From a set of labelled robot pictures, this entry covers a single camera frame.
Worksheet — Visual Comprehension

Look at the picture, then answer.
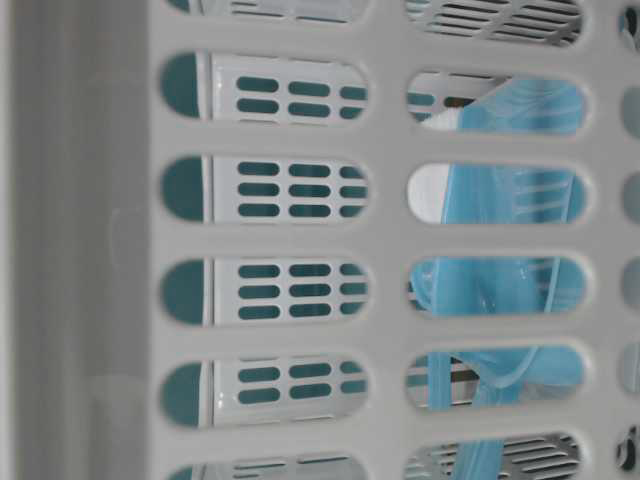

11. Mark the white plastic shopping basket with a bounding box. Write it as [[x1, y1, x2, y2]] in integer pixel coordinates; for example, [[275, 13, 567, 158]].
[[1, 1, 639, 479]]

